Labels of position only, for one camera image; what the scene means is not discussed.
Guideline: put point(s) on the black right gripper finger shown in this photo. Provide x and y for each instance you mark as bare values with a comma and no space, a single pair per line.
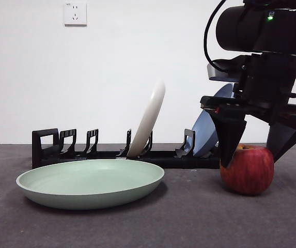
282,139
229,137

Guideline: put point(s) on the red apple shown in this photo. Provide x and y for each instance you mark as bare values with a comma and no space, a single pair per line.
251,173

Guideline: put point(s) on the pale green plate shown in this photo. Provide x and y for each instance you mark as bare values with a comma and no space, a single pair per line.
91,183

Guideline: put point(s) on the blue plate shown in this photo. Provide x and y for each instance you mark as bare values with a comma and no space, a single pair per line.
204,134

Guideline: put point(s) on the black plate rack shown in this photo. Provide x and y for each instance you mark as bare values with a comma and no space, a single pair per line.
189,162

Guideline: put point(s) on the cream white plate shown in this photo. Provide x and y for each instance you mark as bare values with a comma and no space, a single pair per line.
150,116

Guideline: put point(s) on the pale grey camera box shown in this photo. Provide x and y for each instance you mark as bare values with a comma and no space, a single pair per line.
221,73

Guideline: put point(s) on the white wall socket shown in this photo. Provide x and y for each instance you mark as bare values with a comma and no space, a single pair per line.
75,14

